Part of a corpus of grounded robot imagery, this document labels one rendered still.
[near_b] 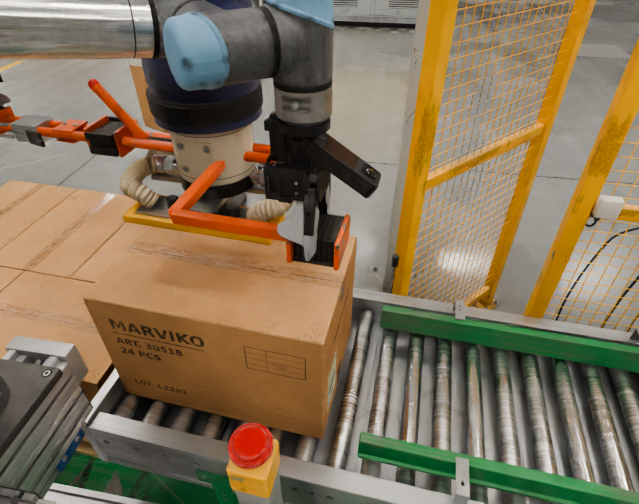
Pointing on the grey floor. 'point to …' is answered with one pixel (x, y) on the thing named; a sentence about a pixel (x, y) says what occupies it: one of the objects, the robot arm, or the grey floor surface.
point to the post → (257, 481)
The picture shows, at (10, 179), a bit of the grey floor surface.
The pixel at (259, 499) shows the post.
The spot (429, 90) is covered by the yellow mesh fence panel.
